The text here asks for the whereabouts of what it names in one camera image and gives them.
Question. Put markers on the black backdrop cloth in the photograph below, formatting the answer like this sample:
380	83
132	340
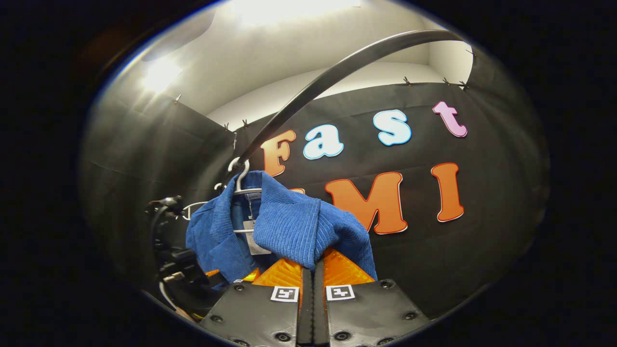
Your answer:
482	241

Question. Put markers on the black clothes rack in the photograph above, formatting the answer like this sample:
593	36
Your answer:
337	67

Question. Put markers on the white clothes hanger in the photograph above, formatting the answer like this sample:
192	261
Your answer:
248	191
193	207

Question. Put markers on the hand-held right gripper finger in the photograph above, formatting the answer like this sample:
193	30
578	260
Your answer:
307	308
319	308

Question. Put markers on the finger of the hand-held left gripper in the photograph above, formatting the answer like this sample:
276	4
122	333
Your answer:
250	275
218	278

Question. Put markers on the large ceiling light panel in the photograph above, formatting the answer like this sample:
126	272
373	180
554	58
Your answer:
289	9

